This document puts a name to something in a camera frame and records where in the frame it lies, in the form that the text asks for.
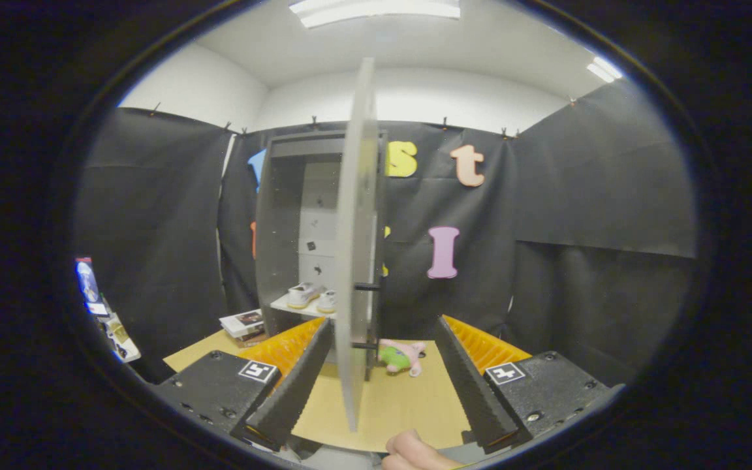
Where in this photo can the white cover book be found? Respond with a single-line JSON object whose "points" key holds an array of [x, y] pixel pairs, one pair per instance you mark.
{"points": [[242, 321]]}

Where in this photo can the grey shoe cabinet door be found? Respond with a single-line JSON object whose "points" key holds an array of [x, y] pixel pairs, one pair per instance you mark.
{"points": [[355, 228]]}

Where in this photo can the dark cover book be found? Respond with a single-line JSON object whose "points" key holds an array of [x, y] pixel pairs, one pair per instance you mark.
{"points": [[253, 338]]}

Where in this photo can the grey shoe cabinet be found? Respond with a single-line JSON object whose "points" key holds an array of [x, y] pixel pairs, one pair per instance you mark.
{"points": [[278, 228]]}

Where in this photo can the white shoe with striped side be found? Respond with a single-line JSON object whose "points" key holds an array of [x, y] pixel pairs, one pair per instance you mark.
{"points": [[328, 301]]}

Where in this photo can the small ceiling light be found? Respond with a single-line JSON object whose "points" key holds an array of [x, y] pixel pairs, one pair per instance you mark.
{"points": [[604, 69]]}

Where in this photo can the white shoe with yellow sole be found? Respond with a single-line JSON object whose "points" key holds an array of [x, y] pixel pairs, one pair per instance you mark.
{"points": [[301, 296]]}

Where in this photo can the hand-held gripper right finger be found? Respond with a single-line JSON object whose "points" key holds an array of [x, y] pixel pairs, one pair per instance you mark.
{"points": [[470, 385]]}

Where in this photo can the pink and green plush toy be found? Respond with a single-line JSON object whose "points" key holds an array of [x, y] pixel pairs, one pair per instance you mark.
{"points": [[399, 357]]}

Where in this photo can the long ceiling light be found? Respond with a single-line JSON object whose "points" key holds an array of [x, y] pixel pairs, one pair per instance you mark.
{"points": [[376, 10]]}

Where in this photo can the black backdrop cloth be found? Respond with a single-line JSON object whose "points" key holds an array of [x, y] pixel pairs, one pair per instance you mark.
{"points": [[578, 228]]}

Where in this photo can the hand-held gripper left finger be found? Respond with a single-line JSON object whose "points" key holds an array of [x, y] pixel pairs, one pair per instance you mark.
{"points": [[301, 385]]}

